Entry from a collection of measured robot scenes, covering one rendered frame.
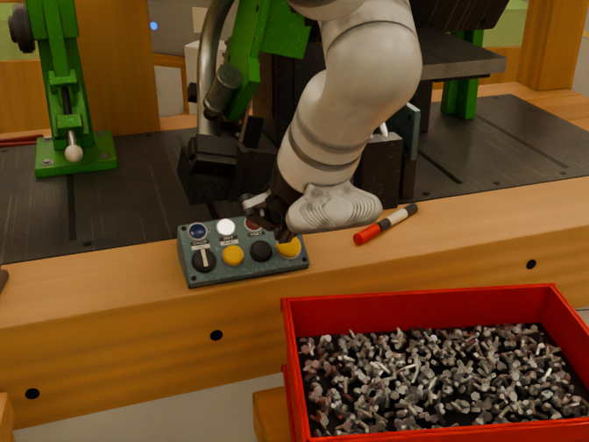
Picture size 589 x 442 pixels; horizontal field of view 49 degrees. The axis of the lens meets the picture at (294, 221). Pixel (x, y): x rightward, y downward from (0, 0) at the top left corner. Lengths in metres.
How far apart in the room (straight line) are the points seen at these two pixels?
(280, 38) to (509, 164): 0.46
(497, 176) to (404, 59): 0.66
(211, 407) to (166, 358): 1.11
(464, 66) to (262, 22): 0.27
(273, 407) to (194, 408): 1.18
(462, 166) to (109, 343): 0.64
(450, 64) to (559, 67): 0.85
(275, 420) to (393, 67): 0.43
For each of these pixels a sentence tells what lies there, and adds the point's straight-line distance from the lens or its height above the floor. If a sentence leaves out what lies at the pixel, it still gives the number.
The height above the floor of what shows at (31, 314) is 0.90.
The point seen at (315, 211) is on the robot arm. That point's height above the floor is 1.07.
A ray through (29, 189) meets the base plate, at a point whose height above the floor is 0.90.
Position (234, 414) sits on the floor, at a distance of 1.90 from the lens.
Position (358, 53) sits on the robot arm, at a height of 1.22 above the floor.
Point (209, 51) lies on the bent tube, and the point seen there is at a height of 1.09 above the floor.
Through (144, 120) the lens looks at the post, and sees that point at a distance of 1.31.
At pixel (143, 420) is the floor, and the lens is 1.93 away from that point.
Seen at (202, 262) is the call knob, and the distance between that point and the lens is 0.77.
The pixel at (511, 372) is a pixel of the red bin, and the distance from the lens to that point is 0.72.
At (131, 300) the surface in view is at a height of 0.90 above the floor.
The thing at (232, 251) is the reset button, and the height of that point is 0.94.
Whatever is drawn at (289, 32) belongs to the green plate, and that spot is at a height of 1.14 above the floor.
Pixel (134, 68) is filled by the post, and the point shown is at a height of 1.01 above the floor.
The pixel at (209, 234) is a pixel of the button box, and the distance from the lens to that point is 0.80.
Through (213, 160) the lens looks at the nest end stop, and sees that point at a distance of 0.95.
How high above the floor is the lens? 1.33
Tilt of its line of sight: 28 degrees down
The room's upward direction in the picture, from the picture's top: straight up
